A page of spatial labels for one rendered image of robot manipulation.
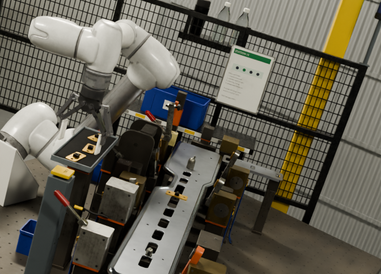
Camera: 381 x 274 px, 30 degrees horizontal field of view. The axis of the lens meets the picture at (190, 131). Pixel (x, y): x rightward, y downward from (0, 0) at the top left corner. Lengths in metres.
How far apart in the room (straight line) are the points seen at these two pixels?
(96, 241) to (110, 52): 0.58
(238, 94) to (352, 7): 0.70
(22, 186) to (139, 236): 0.82
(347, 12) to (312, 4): 1.24
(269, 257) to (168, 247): 0.97
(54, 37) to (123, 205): 0.59
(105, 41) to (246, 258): 1.32
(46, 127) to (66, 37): 0.88
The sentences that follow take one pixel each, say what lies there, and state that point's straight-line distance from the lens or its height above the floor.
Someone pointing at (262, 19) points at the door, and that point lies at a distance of 4.93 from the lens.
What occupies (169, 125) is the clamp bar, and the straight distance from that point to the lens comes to 3.12.
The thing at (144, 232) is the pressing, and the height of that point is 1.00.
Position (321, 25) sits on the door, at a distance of 4.79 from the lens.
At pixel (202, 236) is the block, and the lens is 2.40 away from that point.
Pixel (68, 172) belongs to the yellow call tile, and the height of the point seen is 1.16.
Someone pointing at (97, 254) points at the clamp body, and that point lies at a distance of 2.18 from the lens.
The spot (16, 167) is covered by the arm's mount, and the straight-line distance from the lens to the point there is 2.94.
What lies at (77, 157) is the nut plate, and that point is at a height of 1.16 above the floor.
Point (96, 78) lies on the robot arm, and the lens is 2.25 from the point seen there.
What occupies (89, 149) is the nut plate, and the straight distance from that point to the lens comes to 2.47.
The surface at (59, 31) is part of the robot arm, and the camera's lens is 2.24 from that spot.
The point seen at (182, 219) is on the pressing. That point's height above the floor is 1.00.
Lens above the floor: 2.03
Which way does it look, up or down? 17 degrees down
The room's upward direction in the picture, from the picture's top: 17 degrees clockwise
